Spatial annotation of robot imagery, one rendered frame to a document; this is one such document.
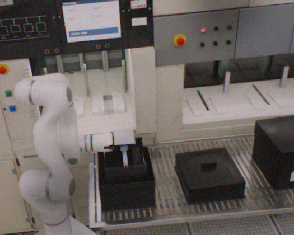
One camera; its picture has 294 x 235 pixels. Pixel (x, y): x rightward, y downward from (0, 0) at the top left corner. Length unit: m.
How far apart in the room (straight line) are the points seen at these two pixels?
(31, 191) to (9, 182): 1.00
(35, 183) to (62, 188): 0.12
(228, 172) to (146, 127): 0.54
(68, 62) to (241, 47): 1.42
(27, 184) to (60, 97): 0.40
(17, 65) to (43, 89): 0.69
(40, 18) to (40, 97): 0.64
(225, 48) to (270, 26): 0.25
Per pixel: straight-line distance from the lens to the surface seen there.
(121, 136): 1.82
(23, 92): 1.46
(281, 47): 2.26
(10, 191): 2.63
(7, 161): 2.46
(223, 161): 2.08
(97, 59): 3.01
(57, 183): 1.52
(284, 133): 2.10
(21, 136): 2.34
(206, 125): 2.37
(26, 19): 1.98
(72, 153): 1.73
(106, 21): 1.96
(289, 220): 3.08
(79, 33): 1.98
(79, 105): 2.52
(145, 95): 2.11
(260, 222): 3.00
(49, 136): 1.48
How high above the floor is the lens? 2.19
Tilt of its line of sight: 31 degrees down
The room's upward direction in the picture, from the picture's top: 5 degrees counter-clockwise
